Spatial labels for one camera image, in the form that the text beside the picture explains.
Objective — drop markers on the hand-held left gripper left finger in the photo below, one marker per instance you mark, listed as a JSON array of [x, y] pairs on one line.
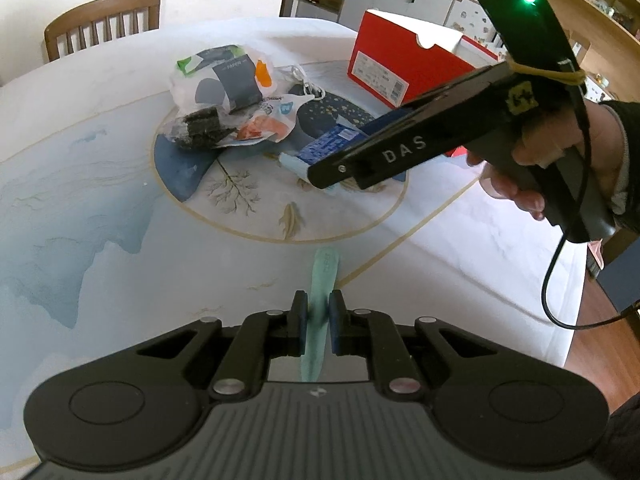
[[300, 325]]

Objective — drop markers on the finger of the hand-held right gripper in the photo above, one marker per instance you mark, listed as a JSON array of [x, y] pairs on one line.
[[395, 119], [332, 172]]

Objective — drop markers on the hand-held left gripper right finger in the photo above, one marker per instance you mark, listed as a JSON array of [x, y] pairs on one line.
[[336, 325]]

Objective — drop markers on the blue packet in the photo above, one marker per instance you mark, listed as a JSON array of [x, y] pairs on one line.
[[325, 145]]

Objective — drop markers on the teal pen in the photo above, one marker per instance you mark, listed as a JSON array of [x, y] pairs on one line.
[[322, 280]]

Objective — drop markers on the red cardboard box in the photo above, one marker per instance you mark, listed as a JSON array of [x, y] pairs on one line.
[[395, 65]]

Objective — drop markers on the salmon print snack packet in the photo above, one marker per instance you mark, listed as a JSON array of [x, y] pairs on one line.
[[265, 122]]

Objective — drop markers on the tissue pack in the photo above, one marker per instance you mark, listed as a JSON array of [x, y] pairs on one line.
[[220, 77]]

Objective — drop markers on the person's right forearm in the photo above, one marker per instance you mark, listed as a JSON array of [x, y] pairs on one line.
[[627, 160]]

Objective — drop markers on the white marble desktop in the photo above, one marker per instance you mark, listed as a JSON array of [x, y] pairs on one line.
[[125, 220]]

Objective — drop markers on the person's right hand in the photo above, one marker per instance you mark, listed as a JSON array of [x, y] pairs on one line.
[[600, 150]]

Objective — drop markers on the dark seaweed snack packet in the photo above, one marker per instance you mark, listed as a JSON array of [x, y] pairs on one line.
[[197, 127]]

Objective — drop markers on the wooden slat-back chair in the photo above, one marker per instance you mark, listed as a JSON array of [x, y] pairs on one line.
[[100, 15]]

